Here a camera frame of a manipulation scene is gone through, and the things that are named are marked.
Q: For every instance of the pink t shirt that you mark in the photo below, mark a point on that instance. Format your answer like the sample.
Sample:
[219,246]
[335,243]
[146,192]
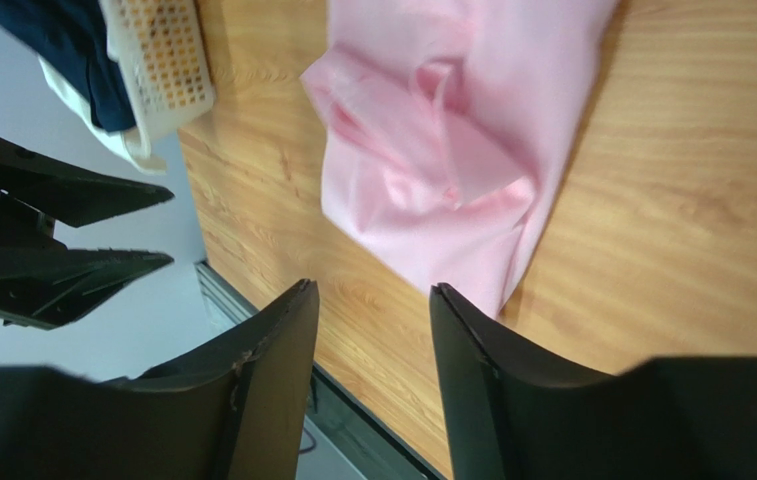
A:
[449,127]

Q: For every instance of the white t shirt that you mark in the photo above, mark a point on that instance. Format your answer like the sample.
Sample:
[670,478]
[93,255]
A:
[112,133]

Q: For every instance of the navy blue t shirt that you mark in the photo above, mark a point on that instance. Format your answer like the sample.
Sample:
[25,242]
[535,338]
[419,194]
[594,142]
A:
[71,36]

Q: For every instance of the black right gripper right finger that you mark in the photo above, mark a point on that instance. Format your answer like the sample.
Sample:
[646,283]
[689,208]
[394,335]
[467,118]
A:
[514,410]

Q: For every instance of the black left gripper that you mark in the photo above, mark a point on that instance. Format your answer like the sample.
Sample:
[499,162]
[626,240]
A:
[42,284]

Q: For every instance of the aluminium frame rail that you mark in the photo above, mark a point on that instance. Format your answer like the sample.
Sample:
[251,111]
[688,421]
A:
[225,306]

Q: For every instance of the white plastic laundry basket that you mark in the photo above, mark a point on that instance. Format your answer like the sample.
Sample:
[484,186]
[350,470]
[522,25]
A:
[159,48]

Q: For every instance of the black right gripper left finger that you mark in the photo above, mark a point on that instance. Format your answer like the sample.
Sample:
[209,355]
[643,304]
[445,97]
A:
[232,408]

